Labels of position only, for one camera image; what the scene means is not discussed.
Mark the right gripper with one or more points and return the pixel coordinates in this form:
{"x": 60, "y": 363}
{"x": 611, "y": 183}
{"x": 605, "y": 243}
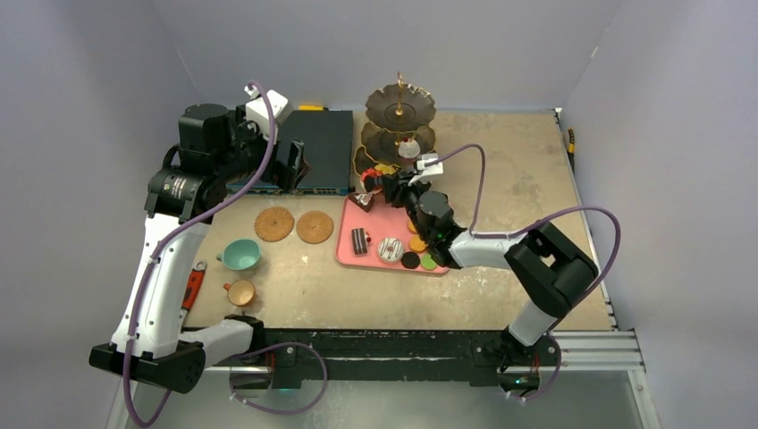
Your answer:
{"x": 391, "y": 189}

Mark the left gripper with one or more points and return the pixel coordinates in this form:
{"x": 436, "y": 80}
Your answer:
{"x": 282, "y": 173}

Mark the black chocolate cookie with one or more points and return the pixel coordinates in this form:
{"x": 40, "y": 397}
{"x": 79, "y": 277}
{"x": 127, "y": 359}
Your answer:
{"x": 410, "y": 260}

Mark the pink serving tray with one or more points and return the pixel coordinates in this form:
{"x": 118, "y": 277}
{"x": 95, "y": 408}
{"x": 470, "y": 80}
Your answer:
{"x": 381, "y": 222}

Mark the yellow swirl roll cake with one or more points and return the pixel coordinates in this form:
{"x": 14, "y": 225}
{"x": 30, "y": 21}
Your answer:
{"x": 386, "y": 169}

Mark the silver cupcake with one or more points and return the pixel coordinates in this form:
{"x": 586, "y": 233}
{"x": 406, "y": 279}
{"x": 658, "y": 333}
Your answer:
{"x": 408, "y": 148}

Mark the layered chocolate cake bar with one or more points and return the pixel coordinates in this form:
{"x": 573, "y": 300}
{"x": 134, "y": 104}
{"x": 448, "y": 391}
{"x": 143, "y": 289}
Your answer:
{"x": 360, "y": 240}

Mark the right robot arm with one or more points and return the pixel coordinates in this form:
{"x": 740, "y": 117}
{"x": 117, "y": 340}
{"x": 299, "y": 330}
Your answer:
{"x": 553, "y": 271}

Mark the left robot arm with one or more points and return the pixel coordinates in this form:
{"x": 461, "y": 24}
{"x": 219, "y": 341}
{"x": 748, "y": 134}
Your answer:
{"x": 217, "y": 146}

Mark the green macaron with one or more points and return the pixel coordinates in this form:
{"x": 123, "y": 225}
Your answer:
{"x": 427, "y": 262}

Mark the white chocolate drizzled donut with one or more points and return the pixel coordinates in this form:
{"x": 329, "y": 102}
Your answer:
{"x": 390, "y": 250}

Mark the chocolate cake slice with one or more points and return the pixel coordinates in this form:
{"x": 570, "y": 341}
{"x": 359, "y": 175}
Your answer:
{"x": 364, "y": 201}

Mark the woven rattan coaster right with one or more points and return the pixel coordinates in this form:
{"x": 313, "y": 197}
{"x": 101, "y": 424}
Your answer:
{"x": 314, "y": 227}

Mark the woven rattan coaster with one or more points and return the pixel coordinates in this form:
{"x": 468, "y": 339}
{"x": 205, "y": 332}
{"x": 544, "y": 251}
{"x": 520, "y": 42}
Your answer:
{"x": 274, "y": 224}
{"x": 314, "y": 227}

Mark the woven rattan coaster left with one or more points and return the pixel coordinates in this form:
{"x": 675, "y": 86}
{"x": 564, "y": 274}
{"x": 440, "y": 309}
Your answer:
{"x": 274, "y": 224}

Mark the three-tier dark cake stand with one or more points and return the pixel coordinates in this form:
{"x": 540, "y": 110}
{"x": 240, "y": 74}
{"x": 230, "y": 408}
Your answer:
{"x": 394, "y": 112}

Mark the teal teacup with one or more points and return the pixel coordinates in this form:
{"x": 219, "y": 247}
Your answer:
{"x": 240, "y": 255}

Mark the copper teacup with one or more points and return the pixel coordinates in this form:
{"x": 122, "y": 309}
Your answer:
{"x": 241, "y": 293}

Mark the blue network switch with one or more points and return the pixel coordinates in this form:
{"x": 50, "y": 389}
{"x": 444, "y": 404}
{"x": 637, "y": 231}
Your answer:
{"x": 328, "y": 139}

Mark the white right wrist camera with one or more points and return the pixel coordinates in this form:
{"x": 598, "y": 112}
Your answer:
{"x": 428, "y": 167}

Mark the yellow black tool on wall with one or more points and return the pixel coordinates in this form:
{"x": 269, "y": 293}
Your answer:
{"x": 571, "y": 141}

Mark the red handled tool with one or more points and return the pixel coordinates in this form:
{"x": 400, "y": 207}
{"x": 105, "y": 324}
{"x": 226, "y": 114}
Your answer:
{"x": 194, "y": 283}

